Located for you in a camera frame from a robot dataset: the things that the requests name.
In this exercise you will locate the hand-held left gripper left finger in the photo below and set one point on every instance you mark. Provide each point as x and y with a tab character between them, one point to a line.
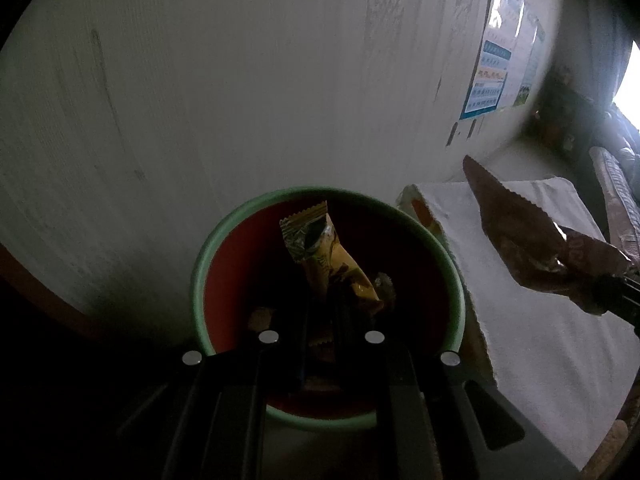
285	365

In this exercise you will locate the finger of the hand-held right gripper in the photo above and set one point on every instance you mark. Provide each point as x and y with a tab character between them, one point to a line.
622	295

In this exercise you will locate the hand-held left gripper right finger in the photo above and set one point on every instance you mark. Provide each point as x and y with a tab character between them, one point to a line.
360	365

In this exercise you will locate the red bucket with green rim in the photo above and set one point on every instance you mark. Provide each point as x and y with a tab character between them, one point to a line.
235	285

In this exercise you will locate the yellow brown snack wrapper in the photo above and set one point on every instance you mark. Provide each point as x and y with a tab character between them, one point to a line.
325	260

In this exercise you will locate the large pink packet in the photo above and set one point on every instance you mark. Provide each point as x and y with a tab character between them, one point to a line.
520	240

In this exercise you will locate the crumpled silver wrapper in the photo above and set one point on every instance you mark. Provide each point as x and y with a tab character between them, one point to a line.
386	289

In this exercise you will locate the white table cloth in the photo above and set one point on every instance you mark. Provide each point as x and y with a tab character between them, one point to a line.
525	360

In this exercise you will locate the dark shelf unit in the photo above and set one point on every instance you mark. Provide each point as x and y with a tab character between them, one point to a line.
570	115

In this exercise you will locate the bright window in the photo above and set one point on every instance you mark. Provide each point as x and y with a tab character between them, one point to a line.
632	90

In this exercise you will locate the grey curtain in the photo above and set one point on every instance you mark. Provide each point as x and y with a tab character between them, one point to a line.
605	20

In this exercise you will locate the small wall strip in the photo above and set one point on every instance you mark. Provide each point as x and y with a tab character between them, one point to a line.
472	128
451	134

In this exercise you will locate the white wall poster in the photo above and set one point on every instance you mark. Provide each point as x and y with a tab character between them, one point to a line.
525	45

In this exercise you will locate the blue wall poster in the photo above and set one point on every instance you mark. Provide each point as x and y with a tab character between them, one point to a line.
492	60

